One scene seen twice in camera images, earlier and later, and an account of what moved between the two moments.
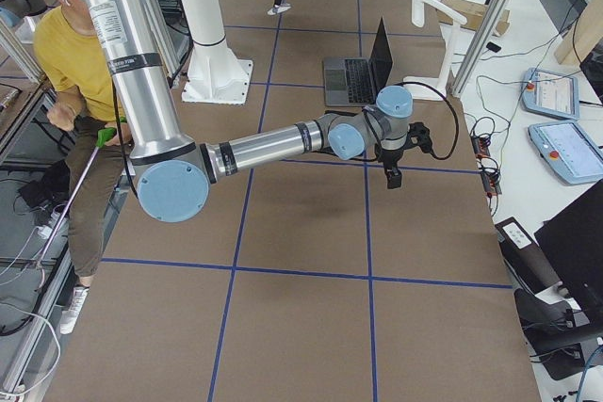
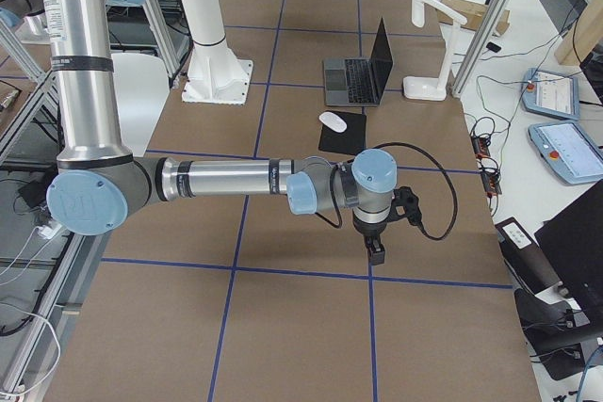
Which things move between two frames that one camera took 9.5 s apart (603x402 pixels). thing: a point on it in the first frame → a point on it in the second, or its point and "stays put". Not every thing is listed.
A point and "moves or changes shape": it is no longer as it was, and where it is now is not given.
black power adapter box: x=525 y=258 stays put
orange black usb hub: x=480 y=146 stays put
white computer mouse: x=280 y=9 moves or changes shape
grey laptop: x=355 y=82 stays put
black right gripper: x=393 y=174 → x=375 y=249
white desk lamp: x=425 y=88 stays put
